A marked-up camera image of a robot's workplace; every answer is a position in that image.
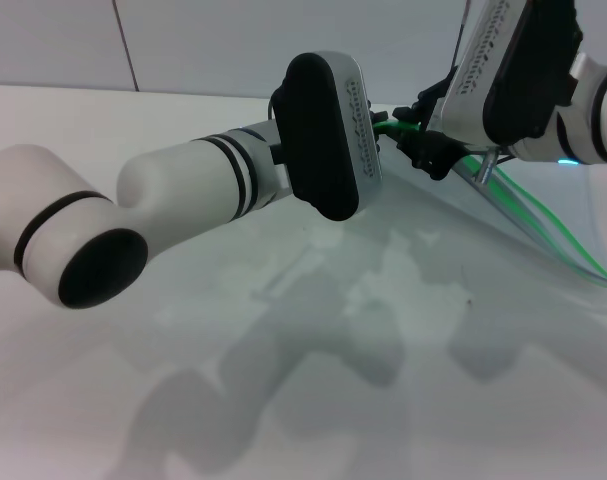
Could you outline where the transparent green-zip document bag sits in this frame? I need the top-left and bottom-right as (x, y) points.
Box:
(372, 118), (607, 321)

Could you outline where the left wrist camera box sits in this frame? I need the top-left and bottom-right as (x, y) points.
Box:
(270, 49), (385, 222)

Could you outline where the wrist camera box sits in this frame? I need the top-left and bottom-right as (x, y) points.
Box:
(270, 49), (385, 222)
(440, 0), (584, 146)

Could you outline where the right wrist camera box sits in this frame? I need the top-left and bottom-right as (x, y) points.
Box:
(440, 0), (584, 146)

